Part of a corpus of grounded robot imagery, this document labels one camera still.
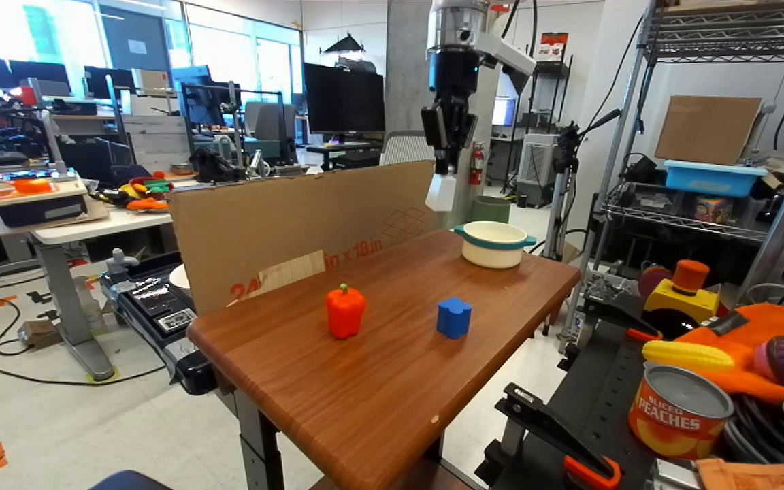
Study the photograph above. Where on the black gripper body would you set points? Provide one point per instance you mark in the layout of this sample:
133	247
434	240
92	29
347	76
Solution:
452	80

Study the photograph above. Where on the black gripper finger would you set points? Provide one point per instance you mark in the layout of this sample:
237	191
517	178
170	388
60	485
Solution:
460	155
438	158

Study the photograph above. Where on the white lid object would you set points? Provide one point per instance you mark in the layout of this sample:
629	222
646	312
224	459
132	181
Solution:
442	195

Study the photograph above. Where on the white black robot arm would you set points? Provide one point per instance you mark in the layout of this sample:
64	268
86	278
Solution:
476	25

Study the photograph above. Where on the cream bowl with teal rim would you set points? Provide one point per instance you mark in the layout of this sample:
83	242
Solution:
494	242

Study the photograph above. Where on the red fire extinguisher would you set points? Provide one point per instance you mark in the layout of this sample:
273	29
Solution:
476	168

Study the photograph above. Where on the black monitor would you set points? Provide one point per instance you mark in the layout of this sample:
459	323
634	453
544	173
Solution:
342	101

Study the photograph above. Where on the blue toy block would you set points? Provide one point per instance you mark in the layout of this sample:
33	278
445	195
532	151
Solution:
452	316

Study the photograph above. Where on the orange toy bell pepper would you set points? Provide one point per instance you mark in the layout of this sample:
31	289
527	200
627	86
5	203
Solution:
344	312

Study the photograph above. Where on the brown cardboard board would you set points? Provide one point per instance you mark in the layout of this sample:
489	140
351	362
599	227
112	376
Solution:
230	237

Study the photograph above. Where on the blue plastic bin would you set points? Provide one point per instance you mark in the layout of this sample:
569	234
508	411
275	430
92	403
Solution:
712	178

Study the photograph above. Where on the black orange clamp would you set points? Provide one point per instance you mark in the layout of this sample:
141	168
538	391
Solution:
527	415

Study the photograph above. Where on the yellow block with orange knob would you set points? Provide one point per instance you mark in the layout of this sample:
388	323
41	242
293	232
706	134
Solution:
683	291

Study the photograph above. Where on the cardboard sheet on shelf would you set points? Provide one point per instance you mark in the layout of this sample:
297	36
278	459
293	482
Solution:
706	128

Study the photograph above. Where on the yellow toy corn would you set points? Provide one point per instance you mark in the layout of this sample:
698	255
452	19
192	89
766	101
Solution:
687	354

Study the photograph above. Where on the peaches tin can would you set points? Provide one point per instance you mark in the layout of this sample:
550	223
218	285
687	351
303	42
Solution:
675	411

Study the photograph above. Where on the orange cloth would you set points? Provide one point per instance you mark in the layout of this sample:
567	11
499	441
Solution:
761	323

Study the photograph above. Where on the box with orange item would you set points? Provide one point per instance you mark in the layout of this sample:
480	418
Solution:
41	200

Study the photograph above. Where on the grey side desk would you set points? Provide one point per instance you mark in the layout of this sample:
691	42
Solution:
53	242

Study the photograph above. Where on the camera on tripod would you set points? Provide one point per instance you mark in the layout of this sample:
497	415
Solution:
565	170

